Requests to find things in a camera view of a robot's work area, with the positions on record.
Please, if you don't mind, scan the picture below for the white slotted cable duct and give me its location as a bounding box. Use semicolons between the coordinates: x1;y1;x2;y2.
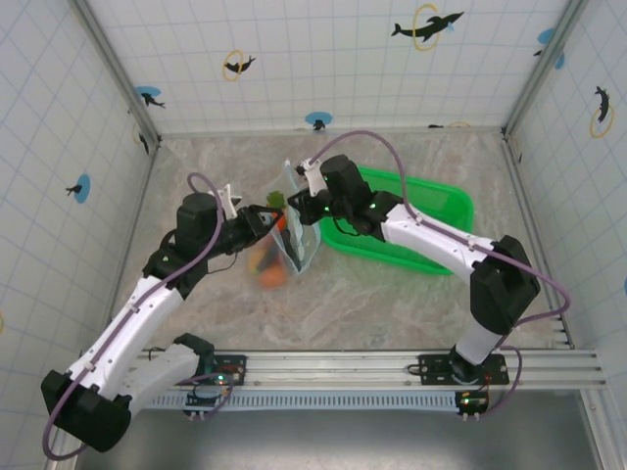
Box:
135;391;462;412

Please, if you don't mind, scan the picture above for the clear zip-top bag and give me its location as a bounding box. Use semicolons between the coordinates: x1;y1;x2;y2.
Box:
246;158;323;291

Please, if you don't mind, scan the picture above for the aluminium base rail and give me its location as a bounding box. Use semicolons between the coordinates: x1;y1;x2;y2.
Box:
117;348;609;393

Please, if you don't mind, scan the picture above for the right controller circuit board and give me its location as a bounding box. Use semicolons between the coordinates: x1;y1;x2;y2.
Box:
454;389;490;422

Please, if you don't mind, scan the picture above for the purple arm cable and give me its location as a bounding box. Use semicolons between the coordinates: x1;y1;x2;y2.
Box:
42;170;234;462
307;128;572;423

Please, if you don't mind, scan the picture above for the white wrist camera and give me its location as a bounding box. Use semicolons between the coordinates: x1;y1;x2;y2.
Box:
295;158;323;188
215;184;244;222

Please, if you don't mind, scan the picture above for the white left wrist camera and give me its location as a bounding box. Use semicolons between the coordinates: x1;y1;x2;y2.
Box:
215;184;244;222

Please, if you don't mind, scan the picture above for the controller circuit board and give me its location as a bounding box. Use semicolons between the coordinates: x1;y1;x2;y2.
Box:
183;372;234;421
454;389;490;422

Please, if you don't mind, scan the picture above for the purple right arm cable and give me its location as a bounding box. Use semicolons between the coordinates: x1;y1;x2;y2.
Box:
307;128;572;423

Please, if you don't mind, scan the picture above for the aluminium side rail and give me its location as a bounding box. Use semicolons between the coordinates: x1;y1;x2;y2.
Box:
501;130;575;350

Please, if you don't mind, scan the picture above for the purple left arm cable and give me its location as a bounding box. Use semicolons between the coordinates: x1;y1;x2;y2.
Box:
42;170;234;462

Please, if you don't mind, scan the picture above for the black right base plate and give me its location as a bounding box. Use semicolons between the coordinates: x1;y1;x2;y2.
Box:
405;352;511;389

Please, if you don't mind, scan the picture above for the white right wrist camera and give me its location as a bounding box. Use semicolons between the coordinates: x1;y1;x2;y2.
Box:
295;158;323;188

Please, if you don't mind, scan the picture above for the thin black camera cable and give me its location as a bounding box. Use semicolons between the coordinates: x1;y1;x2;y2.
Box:
205;249;247;276

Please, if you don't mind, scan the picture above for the left controller circuit board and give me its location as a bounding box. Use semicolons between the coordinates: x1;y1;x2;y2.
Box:
183;372;234;421

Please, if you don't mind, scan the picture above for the green plastic tray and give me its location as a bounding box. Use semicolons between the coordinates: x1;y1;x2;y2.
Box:
317;165;477;278

